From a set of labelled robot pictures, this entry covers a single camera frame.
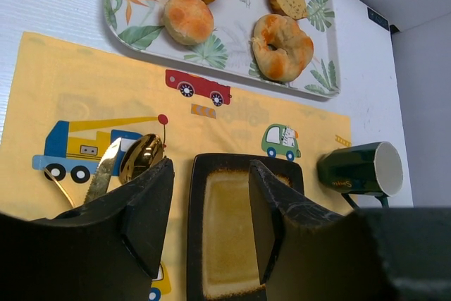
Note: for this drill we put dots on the gold fork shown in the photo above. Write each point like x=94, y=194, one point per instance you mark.
x=60, y=187

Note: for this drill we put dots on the gold knife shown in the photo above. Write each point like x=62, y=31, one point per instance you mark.
x=101, y=178

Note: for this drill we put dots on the gold spoon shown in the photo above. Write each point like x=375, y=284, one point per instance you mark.
x=142, y=154

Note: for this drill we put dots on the black square amber plate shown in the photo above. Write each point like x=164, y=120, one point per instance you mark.
x=221, y=255

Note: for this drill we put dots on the dark green mug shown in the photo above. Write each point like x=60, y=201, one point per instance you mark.
x=373, y=169

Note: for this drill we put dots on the yellow vehicle-print placemat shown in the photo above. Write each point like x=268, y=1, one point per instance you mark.
x=97, y=92

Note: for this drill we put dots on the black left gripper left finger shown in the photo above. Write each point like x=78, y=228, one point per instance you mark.
x=107, y=249

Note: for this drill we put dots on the small round bun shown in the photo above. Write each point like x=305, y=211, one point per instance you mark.
x=188, y=22

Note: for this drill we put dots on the twisted ring bread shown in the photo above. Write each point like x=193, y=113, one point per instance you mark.
x=281, y=49

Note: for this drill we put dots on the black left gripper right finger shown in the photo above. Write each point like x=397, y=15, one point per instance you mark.
x=308, y=252

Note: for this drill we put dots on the leaf-patterned white tray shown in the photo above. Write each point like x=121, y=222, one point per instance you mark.
x=137, y=24

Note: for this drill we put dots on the black XDOF label right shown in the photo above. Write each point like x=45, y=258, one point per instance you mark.
x=378, y=19

